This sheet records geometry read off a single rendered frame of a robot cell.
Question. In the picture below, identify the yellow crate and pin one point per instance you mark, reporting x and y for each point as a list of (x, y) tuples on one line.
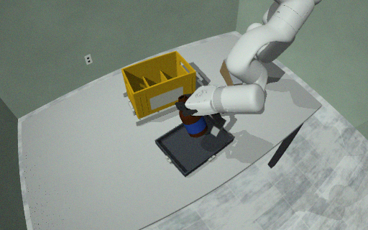
[(157, 83)]

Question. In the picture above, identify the brown bottle with blue label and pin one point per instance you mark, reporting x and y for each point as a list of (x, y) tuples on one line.
[(195, 125)]

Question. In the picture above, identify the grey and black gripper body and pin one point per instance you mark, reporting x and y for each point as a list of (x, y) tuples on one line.
[(202, 101)]

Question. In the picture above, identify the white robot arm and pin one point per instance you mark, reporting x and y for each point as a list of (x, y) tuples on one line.
[(282, 21)]

